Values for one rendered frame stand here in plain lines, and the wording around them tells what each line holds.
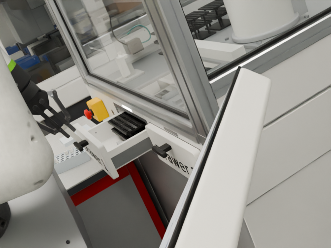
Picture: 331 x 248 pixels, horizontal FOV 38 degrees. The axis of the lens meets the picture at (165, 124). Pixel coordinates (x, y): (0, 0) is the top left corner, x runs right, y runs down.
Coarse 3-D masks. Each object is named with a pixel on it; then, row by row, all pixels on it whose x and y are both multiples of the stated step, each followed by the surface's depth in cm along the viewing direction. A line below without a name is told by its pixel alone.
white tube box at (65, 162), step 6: (78, 150) 173; (84, 150) 170; (54, 156) 176; (60, 156) 174; (66, 156) 172; (72, 156) 170; (78, 156) 169; (84, 156) 169; (60, 162) 168; (66, 162) 169; (72, 162) 169; (78, 162) 169; (84, 162) 170; (54, 168) 169; (60, 168) 169; (66, 168) 169
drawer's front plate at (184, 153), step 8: (152, 128) 129; (160, 128) 127; (152, 136) 131; (160, 136) 124; (168, 136) 120; (160, 144) 128; (168, 144) 121; (176, 144) 115; (184, 144) 113; (168, 152) 125; (176, 152) 118; (184, 152) 112; (192, 152) 108; (168, 160) 129; (184, 160) 116; (192, 160) 110; (176, 168) 126
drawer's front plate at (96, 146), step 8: (80, 128) 151; (80, 136) 153; (88, 136) 142; (96, 144) 134; (88, 152) 156; (96, 152) 139; (104, 152) 133; (96, 160) 149; (104, 160) 133; (104, 168) 141; (112, 168) 135; (112, 176) 135
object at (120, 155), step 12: (108, 120) 159; (96, 132) 158; (108, 132) 160; (144, 132) 138; (108, 144) 156; (120, 144) 137; (132, 144) 138; (144, 144) 139; (120, 156) 137; (132, 156) 138
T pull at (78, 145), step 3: (81, 141) 145; (84, 141) 144; (87, 141) 144; (75, 144) 145; (78, 144) 144; (81, 144) 143; (84, 144) 144; (87, 144) 144; (78, 147) 142; (81, 147) 141; (81, 150) 141
